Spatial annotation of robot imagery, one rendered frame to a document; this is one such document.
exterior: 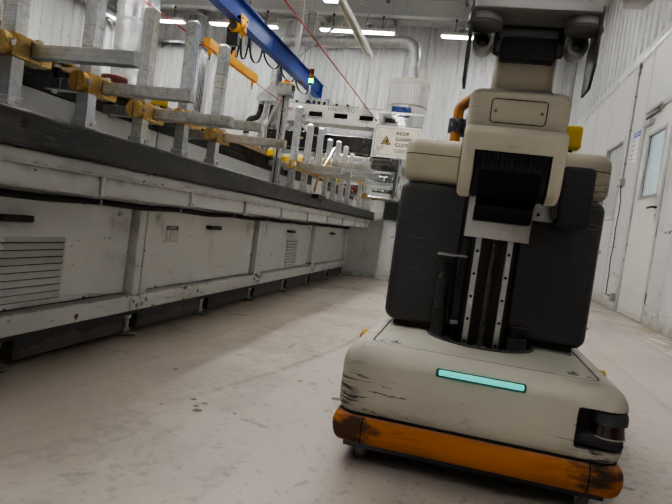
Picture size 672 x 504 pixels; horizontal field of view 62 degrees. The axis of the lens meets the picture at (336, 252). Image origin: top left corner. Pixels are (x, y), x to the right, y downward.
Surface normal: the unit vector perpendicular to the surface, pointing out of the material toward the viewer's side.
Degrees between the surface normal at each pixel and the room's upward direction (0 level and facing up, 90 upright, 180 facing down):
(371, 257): 90
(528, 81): 98
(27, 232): 90
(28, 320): 90
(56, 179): 90
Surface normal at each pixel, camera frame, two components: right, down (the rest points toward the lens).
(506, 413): -0.22, 0.02
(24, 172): 0.96, 0.15
